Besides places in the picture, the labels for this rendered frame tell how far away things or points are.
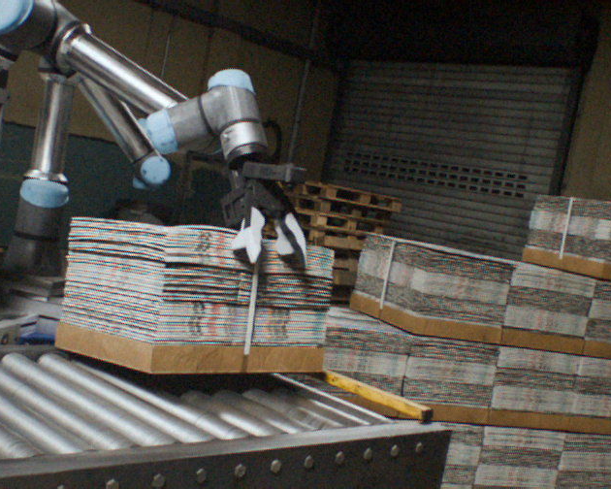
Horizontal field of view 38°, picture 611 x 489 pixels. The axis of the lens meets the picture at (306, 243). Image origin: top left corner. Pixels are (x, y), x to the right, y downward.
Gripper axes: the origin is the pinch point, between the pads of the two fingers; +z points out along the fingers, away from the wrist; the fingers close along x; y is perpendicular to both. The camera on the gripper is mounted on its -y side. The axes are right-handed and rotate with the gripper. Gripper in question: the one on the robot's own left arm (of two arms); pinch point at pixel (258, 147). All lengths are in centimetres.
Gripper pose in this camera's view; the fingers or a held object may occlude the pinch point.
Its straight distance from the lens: 255.1
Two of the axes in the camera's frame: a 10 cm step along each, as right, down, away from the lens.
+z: 9.4, 1.6, 2.9
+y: -2.2, 9.6, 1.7
